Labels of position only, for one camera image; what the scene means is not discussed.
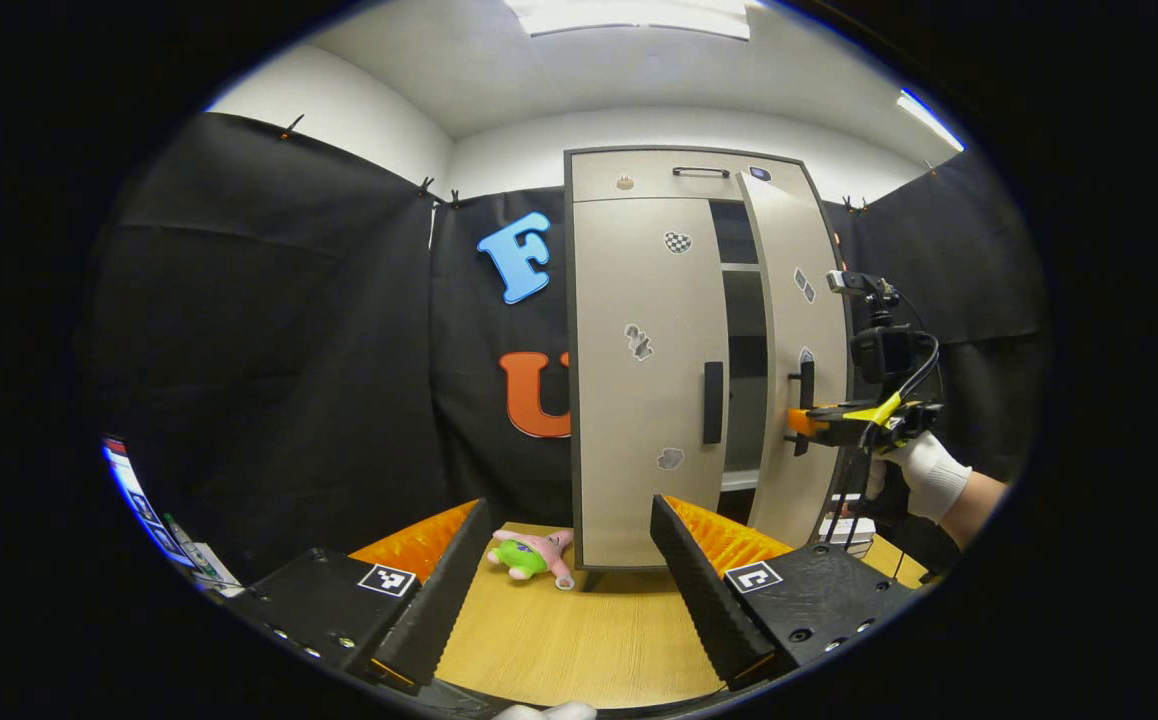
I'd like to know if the beige cabinet door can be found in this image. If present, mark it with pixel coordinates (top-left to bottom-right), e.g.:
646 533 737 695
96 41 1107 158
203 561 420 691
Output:
572 197 731 570
736 170 853 549

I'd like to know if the tablet screen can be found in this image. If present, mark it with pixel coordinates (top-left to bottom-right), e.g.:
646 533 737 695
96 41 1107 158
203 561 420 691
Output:
102 435 198 573

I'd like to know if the black backdrop cloth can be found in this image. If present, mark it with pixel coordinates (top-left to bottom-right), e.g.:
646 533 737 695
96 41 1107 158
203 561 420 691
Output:
87 112 1052 593

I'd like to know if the small ceiling light panel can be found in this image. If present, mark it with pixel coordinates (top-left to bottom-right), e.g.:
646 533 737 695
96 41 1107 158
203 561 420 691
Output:
896 89 966 154

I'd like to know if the white paper sheet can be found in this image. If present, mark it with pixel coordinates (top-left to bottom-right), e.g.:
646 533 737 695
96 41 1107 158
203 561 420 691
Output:
164 515 246 600

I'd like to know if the large ceiling light panel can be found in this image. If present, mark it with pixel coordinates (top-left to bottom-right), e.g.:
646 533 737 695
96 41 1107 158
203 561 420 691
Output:
504 0 752 41

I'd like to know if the beige cabinet drawer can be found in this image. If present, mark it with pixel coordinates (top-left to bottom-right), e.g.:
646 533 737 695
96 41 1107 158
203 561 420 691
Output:
570 150 808 204

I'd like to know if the black door handle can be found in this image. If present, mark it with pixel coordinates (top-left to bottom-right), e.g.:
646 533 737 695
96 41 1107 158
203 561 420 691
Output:
703 361 726 445
788 359 817 458

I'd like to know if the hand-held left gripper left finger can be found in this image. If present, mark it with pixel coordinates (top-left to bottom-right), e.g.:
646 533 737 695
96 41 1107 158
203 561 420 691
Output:
229 498 493 696

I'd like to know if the beige double-door shoe cabinet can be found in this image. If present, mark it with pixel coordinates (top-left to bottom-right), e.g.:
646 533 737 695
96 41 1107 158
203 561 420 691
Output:
564 147 855 591

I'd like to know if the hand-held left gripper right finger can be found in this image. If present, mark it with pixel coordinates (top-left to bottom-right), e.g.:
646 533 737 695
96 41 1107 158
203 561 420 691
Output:
650 494 925 693

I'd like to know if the green and pink plush toy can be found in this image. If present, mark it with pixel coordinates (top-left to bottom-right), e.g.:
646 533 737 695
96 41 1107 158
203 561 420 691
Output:
486 528 577 591

